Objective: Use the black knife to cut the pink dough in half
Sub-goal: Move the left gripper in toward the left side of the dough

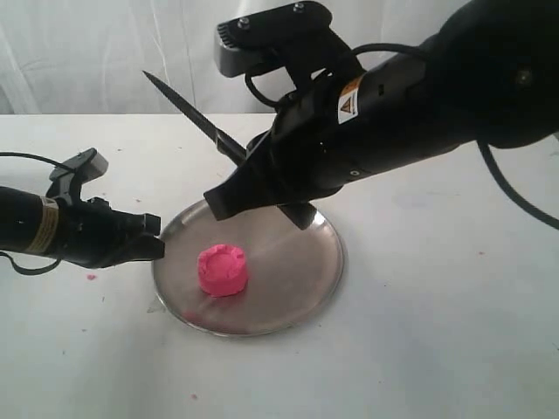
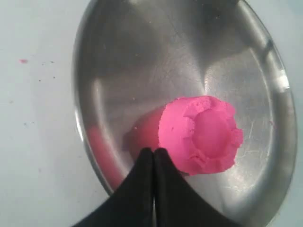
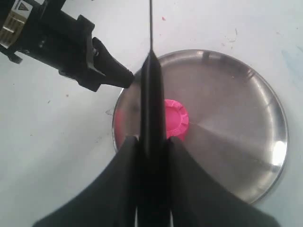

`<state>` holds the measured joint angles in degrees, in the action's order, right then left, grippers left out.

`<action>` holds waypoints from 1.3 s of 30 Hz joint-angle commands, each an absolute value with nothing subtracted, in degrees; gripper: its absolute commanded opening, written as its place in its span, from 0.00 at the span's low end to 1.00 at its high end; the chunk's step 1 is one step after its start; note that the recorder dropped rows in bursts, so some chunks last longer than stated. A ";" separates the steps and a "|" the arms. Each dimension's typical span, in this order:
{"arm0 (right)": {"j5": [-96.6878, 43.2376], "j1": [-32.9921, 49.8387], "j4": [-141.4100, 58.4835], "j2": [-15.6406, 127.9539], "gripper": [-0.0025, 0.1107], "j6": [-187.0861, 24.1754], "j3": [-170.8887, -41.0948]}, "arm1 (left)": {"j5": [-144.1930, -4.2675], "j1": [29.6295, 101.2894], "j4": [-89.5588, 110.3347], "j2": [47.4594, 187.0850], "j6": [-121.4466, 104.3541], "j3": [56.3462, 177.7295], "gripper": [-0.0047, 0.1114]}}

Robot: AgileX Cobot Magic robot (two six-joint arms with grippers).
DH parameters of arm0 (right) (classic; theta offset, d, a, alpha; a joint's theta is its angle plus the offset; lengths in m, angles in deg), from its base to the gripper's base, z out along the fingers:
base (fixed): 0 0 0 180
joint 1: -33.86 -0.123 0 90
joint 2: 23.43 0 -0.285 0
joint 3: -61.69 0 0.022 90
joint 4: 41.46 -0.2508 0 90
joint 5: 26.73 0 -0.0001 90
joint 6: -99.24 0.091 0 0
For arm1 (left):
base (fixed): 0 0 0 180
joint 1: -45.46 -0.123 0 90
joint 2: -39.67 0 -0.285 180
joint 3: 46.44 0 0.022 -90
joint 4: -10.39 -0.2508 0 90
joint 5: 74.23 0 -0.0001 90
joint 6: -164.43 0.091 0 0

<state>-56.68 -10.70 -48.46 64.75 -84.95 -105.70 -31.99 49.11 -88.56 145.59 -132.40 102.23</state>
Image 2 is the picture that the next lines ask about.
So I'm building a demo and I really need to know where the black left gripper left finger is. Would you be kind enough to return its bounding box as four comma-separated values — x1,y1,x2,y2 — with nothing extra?
75,148,153,227

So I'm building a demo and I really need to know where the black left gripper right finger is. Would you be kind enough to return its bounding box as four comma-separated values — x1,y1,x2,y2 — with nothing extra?
154,148,237,227

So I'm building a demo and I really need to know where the pink clay piece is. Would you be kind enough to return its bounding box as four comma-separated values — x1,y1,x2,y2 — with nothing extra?
158,96,243,175

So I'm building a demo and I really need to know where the round steel plate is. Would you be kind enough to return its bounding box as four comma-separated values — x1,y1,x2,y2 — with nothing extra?
74,0,297,227

